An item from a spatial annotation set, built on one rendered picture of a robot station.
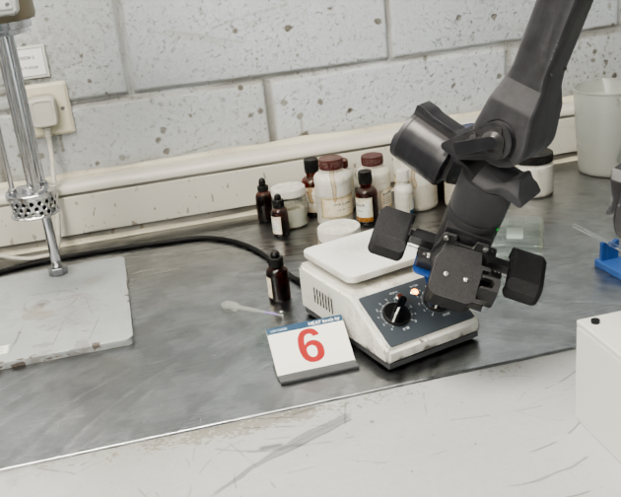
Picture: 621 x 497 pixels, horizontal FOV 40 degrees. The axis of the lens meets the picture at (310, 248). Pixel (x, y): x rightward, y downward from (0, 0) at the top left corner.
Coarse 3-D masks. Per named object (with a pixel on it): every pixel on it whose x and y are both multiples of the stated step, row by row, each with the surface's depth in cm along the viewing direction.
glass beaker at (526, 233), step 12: (516, 216) 119; (528, 216) 119; (540, 216) 119; (504, 228) 117; (516, 228) 117; (528, 228) 117; (540, 228) 117; (504, 240) 117; (516, 240) 117; (528, 240) 117; (540, 240) 116; (504, 252) 118; (540, 252) 117
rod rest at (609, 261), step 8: (616, 240) 114; (600, 248) 114; (608, 248) 114; (600, 256) 115; (608, 256) 115; (616, 256) 115; (600, 264) 114; (608, 264) 113; (616, 264) 113; (608, 272) 113; (616, 272) 111
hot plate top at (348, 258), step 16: (336, 240) 110; (352, 240) 109; (368, 240) 109; (320, 256) 105; (336, 256) 104; (352, 256) 104; (368, 256) 103; (336, 272) 100; (352, 272) 99; (368, 272) 99; (384, 272) 100
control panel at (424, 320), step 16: (400, 288) 100; (416, 288) 100; (368, 304) 98; (384, 304) 98; (416, 304) 99; (384, 320) 96; (416, 320) 97; (432, 320) 97; (448, 320) 98; (464, 320) 98; (384, 336) 95; (400, 336) 95; (416, 336) 95
